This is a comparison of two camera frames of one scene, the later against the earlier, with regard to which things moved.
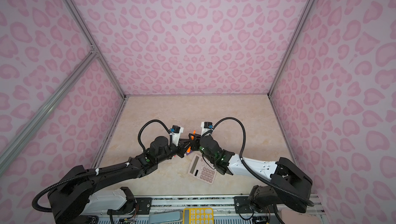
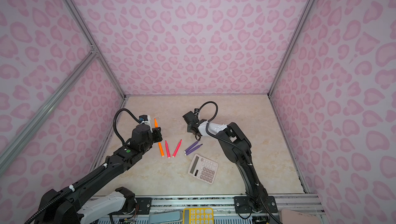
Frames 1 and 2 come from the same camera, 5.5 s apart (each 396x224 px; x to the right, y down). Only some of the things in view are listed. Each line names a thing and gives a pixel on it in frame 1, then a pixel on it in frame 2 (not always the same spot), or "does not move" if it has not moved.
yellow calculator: [198, 216] does not move
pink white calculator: [202, 169] does not move
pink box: [289, 217] does not move
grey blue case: [166, 216] does not move
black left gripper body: [172, 152] -> [147, 146]
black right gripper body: [210, 158] -> [190, 128]
